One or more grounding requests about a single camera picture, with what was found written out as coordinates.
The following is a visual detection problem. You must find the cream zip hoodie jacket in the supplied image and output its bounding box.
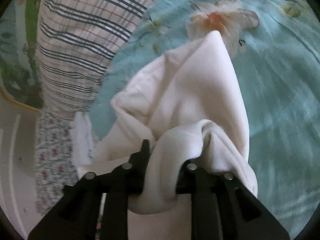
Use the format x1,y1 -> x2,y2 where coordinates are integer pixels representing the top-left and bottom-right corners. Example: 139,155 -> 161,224
76,29 -> 259,240

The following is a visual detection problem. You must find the folded white garment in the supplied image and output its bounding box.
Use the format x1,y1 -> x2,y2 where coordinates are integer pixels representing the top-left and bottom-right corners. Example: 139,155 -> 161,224
69,112 -> 95,167

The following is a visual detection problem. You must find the floral patterned pillow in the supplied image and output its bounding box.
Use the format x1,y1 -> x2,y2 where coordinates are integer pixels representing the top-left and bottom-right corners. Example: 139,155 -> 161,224
34,108 -> 78,216

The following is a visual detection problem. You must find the plaid folded quilt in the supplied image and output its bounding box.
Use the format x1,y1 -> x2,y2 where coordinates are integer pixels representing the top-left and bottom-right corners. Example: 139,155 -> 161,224
35,0 -> 155,120

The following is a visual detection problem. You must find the teal floral bed sheet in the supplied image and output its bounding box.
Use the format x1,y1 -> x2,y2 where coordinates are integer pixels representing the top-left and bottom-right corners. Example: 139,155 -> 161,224
89,0 -> 319,238

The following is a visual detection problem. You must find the green landscape wall painting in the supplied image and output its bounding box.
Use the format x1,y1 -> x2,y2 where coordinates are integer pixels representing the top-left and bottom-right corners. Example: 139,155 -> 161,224
1,0 -> 43,109

